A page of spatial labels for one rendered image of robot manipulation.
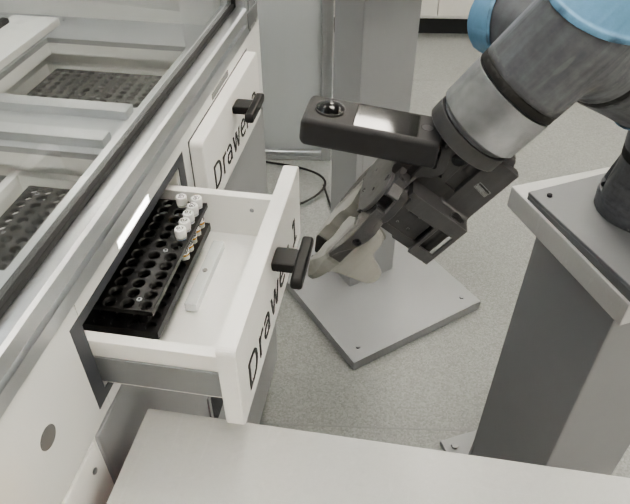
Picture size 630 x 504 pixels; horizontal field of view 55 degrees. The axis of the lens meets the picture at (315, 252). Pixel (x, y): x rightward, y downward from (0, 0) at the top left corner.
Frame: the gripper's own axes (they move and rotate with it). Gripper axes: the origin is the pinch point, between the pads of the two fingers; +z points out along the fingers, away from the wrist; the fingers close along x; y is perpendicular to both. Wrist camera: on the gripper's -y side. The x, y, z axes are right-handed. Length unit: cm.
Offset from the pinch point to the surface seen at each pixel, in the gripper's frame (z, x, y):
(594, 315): 0, 23, 47
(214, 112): 9.5, 25.0, -15.0
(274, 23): 55, 160, -12
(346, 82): 25, 91, 8
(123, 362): 13.0, -12.8, -10.2
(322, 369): 80, 58, 47
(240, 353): 3.2, -13.1, -3.0
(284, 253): 2.6, 0.3, -2.1
